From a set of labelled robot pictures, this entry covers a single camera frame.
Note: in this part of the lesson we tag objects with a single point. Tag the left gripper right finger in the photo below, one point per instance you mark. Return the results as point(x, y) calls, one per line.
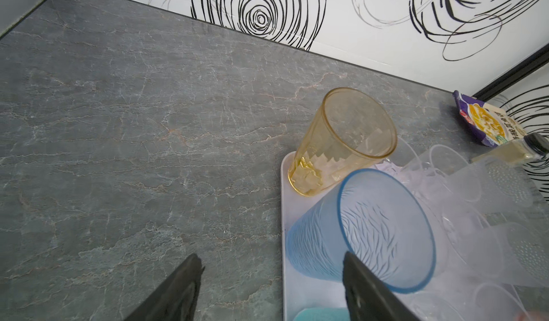
point(367, 297)

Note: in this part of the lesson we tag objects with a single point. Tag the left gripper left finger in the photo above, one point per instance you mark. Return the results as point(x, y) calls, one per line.
point(176, 297)

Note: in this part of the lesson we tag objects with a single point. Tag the teal plastic cup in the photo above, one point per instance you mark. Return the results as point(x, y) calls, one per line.
point(323, 314)

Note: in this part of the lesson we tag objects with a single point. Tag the blue plastic cup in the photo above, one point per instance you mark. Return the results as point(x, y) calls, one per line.
point(373, 216)

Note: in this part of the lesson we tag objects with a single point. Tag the lilac plastic tray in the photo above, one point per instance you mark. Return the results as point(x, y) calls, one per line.
point(472, 296)

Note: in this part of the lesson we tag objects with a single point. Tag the frosted dotted glass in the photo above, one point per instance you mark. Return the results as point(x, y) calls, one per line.
point(525, 256)
point(491, 185)

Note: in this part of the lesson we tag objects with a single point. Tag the yellow plastic cup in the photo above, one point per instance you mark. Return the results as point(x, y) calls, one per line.
point(349, 131)

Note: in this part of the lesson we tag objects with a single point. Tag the clear glass back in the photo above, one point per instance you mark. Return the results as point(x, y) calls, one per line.
point(473, 239)

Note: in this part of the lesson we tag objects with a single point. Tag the clear faceted glass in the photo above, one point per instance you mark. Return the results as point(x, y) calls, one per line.
point(441, 245)

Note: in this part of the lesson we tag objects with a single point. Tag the pink plastic cup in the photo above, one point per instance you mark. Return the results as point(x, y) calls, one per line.
point(532, 316)

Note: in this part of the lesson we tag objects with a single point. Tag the snack bag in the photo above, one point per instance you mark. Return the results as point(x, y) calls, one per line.
point(491, 125)

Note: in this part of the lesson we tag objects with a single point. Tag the small spice jar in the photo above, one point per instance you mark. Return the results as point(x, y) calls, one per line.
point(532, 147)

